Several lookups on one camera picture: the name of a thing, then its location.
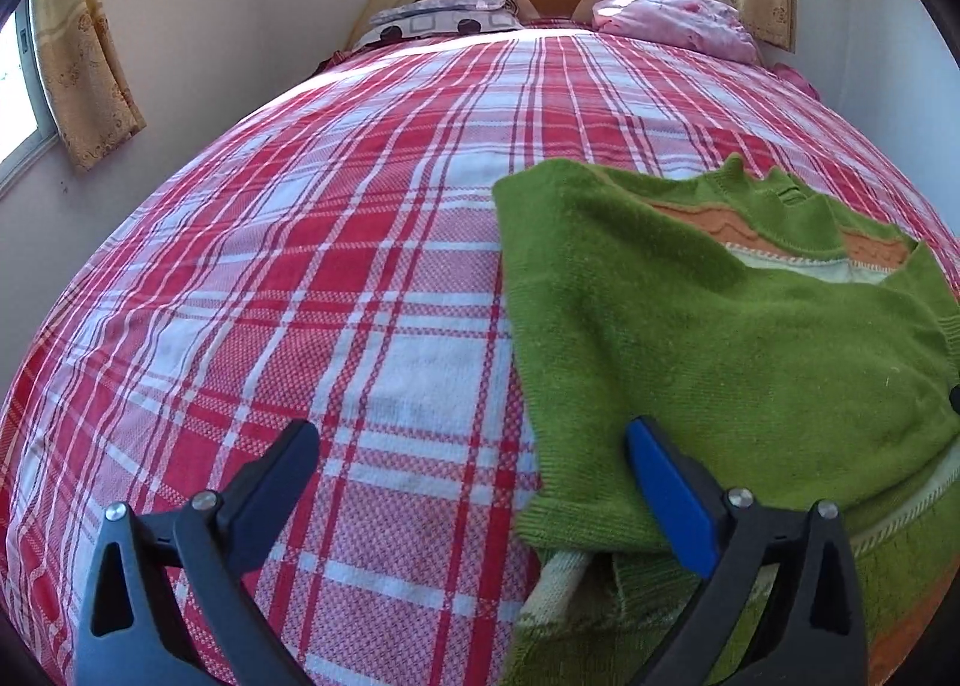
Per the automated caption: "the red white plaid bedspread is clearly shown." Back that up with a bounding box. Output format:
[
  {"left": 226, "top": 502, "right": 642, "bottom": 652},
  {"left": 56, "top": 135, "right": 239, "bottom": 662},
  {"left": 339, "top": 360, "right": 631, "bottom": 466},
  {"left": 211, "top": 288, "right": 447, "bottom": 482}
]
[{"left": 2, "top": 29, "right": 958, "bottom": 684}]

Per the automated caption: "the green knitted striped sweater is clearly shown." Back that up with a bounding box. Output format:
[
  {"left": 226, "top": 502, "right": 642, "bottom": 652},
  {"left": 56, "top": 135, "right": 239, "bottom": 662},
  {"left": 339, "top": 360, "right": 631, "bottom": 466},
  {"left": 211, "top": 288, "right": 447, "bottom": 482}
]
[{"left": 493, "top": 158, "right": 958, "bottom": 684}]

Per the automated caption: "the side window frame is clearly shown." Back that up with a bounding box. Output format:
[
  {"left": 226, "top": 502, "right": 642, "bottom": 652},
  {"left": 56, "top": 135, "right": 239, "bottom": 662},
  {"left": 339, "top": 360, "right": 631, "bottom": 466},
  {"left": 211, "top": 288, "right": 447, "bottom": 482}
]
[{"left": 0, "top": 0, "right": 57, "bottom": 193}]

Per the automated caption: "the yellow side window curtain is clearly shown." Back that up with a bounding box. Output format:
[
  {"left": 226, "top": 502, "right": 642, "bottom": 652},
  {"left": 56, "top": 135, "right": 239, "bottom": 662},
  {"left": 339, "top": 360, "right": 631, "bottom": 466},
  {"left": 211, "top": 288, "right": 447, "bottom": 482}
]
[{"left": 29, "top": 0, "right": 146, "bottom": 172}]

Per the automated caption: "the white patterned pillow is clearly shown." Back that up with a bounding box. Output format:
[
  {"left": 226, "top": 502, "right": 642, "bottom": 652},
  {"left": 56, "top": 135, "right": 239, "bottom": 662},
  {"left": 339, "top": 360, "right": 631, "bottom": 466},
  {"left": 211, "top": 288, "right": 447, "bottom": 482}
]
[{"left": 352, "top": 0, "right": 524, "bottom": 50}]

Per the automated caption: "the pink cloth beside bed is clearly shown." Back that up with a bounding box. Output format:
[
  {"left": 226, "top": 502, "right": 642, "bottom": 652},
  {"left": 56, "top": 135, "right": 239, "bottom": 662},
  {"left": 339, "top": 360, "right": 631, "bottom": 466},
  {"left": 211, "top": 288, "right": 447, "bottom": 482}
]
[{"left": 771, "top": 62, "right": 822, "bottom": 101}]

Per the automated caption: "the pink pillow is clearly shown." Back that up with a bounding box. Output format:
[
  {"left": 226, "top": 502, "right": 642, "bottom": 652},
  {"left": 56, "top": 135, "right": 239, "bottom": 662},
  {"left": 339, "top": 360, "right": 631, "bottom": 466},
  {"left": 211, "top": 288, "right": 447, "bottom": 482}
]
[{"left": 592, "top": 0, "right": 761, "bottom": 65}]

